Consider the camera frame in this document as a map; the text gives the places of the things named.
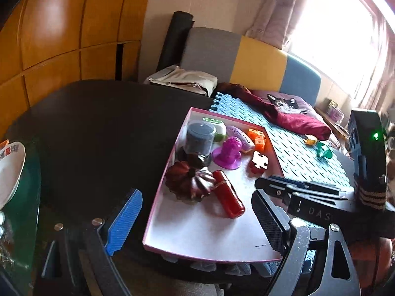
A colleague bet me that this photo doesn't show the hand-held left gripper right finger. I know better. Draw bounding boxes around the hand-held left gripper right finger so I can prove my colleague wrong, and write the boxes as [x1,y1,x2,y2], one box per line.
[251,189,363,296]

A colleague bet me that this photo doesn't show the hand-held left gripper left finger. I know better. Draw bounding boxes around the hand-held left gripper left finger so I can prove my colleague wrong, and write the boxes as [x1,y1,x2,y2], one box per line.
[34,188,144,296]

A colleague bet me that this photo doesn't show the wooden desk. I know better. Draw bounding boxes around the wooden desk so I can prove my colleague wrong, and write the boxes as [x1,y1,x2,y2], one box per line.
[315,106,351,139]

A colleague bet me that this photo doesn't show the white bowl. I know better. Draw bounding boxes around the white bowl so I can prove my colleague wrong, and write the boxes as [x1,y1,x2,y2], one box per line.
[0,141,26,210]

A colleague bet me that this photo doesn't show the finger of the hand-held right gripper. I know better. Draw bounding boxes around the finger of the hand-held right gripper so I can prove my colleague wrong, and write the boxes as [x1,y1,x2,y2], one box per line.
[268,175,352,193]
[255,178,306,204]

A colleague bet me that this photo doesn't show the grey yellow blue headboard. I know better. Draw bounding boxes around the grey yellow blue headboard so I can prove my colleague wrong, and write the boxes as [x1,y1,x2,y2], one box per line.
[180,27,321,107]

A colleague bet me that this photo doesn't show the red cylinder case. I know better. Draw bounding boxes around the red cylinder case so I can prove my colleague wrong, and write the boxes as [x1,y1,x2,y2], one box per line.
[212,170,246,219]

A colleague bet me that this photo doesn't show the beige bag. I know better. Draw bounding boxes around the beige bag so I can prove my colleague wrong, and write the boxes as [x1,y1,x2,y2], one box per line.
[144,66,219,97]

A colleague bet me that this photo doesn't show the white green round case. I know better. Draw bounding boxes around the white green round case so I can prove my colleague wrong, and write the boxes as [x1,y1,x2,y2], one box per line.
[202,117,228,142]

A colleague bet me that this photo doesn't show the grey cylindrical lidded container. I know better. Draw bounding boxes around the grey cylindrical lidded container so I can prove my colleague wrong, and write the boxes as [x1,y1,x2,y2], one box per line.
[178,122,217,166]

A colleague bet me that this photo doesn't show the cat print pillow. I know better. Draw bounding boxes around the cat print pillow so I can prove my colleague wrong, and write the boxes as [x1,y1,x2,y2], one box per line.
[251,89,318,119]

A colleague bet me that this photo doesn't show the black rolled mat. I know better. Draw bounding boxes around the black rolled mat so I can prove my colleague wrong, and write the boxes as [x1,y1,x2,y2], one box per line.
[156,11,196,73]

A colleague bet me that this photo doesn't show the red white puzzle piece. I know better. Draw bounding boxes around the red white puzzle piece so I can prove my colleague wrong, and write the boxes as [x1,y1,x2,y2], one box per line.
[248,150,270,176]

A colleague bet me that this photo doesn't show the dark brown scalloped disc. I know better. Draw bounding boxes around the dark brown scalloped disc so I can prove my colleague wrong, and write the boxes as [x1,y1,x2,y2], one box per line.
[164,160,217,204]

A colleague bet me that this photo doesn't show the orange building block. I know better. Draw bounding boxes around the orange building block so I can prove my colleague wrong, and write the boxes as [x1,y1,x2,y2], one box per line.
[248,129,266,151]

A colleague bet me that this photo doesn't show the green plastic toy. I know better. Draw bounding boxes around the green plastic toy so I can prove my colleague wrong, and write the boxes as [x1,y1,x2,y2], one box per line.
[315,142,334,161]

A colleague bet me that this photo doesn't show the lilac perforated oval case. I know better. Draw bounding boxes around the lilac perforated oval case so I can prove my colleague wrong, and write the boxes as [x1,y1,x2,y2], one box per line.
[227,125,256,154]

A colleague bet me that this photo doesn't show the window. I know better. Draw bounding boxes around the window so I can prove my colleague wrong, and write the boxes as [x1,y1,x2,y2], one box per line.
[287,0,380,99]

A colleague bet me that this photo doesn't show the purple tin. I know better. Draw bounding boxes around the purple tin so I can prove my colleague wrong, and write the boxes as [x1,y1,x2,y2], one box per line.
[326,100,344,122]

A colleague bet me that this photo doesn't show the pink cardboard tray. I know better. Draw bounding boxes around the pink cardboard tray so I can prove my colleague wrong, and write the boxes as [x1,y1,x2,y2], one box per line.
[142,107,289,264]

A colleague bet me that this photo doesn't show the maroon blanket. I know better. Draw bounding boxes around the maroon blanket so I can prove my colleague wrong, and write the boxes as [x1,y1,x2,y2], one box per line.
[217,83,331,141]

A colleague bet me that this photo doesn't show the purple mushroom-shaped plastic toy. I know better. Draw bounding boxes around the purple mushroom-shaped plastic toy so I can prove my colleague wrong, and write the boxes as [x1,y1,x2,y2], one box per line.
[212,136,243,171]

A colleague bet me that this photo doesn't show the blue foam mat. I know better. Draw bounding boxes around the blue foam mat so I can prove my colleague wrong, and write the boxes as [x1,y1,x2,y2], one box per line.
[160,92,355,278]

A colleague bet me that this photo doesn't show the pink curtain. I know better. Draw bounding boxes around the pink curtain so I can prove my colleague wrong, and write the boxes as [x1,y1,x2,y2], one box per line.
[247,0,309,50]
[352,12,395,114]

